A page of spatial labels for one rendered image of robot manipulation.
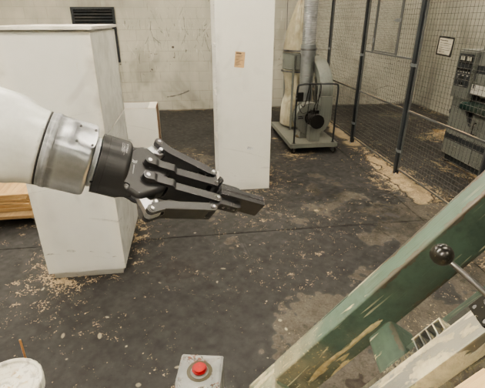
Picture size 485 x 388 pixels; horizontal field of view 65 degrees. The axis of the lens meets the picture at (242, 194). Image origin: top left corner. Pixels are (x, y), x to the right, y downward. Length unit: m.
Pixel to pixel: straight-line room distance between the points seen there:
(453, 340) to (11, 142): 0.72
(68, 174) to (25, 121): 0.07
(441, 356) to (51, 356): 2.25
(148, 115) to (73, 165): 4.86
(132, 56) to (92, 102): 5.90
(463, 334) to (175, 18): 8.00
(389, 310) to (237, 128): 3.36
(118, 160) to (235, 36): 3.59
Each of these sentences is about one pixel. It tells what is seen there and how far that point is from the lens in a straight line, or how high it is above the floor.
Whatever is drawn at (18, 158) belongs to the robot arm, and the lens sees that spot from 0.47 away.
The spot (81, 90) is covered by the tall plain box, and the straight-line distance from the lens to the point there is 2.62.
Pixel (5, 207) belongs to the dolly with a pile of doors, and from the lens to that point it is 4.22.
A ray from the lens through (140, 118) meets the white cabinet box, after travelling 5.34.
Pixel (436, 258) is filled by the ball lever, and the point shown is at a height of 1.42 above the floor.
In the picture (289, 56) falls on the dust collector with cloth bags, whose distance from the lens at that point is 6.22.
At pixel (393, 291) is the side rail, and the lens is 0.97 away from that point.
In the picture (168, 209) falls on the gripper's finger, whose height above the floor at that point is 1.57.
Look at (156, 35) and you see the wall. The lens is 8.41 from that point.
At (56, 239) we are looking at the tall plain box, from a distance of 3.05.
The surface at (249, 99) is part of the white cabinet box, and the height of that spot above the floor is 1.02.
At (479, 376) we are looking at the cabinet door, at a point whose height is 1.28.
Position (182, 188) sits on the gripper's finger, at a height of 1.58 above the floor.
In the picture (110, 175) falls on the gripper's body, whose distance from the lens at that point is 0.48.
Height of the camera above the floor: 1.78
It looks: 25 degrees down
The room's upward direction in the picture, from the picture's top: straight up
